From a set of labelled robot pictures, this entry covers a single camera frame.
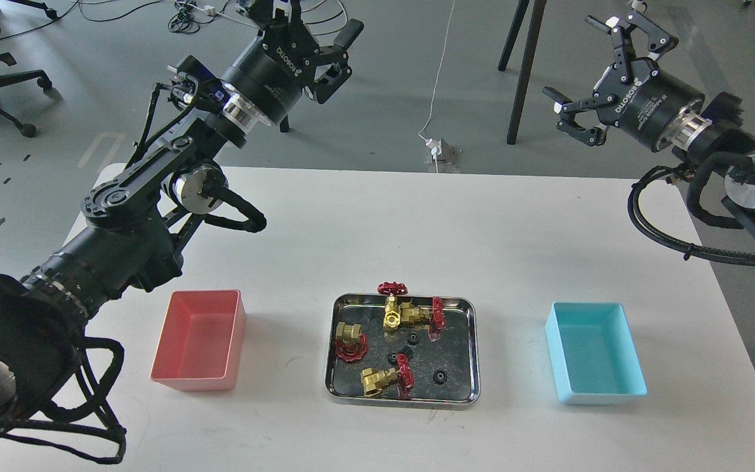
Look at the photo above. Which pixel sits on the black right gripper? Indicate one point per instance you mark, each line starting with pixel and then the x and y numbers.
pixel 646 105

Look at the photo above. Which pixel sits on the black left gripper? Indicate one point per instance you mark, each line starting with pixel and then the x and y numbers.
pixel 285 59

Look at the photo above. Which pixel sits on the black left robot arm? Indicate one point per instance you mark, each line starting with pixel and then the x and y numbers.
pixel 53 377

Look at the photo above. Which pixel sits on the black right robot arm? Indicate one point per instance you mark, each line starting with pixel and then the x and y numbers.
pixel 717 157

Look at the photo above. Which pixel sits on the blue plastic box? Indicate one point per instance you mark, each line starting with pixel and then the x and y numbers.
pixel 593 357

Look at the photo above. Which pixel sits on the pink plastic box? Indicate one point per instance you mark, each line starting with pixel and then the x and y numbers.
pixel 200 345

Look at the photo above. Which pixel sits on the black table legs left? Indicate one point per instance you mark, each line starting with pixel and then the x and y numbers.
pixel 284 125

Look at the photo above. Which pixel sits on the black table legs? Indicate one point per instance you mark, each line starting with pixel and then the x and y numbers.
pixel 534 29
pixel 284 125

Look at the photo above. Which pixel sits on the black table legs right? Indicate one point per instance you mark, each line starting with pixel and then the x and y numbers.
pixel 534 29

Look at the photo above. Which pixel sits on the silver metal tray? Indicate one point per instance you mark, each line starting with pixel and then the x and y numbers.
pixel 453 348

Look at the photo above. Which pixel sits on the brass valve upright red handle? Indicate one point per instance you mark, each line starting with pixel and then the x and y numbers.
pixel 392 310

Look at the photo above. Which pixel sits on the brass valve side red handle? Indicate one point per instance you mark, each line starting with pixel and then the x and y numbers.
pixel 411 314

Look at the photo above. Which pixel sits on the brass valve bottom red handle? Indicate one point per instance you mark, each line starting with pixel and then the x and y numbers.
pixel 375 381

